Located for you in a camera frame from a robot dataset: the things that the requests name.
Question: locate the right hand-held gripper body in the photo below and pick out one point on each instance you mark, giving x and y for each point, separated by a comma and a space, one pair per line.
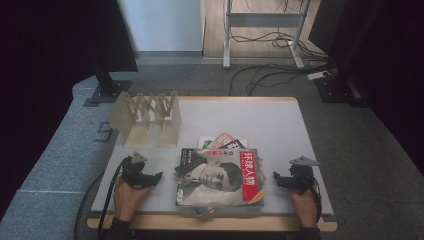
301, 178

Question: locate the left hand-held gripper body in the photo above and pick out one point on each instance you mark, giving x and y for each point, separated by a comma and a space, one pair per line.
135, 175

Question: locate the white book green print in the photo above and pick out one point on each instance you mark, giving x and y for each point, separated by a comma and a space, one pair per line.
203, 142

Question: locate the cream expandable metal book rack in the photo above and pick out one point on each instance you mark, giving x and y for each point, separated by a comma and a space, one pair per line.
146, 116

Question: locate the portrait cover magazine red band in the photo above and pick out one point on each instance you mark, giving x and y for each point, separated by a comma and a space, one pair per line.
216, 178

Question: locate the red illustrated magazine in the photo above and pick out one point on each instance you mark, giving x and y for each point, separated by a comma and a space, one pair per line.
222, 140

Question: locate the person's left hand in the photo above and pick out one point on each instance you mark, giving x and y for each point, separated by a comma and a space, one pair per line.
128, 200

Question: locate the person's right hand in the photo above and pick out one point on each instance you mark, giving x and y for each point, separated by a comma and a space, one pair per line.
305, 205

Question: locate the white power strip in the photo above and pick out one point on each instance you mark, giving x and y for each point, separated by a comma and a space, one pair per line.
318, 75

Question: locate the dark curtain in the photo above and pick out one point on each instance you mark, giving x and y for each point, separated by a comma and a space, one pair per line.
50, 50
393, 66

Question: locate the black stand with base plate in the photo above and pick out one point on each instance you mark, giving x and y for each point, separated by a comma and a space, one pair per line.
336, 86
106, 88

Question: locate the grey metal desk frame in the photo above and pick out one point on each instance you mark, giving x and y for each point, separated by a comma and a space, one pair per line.
263, 20

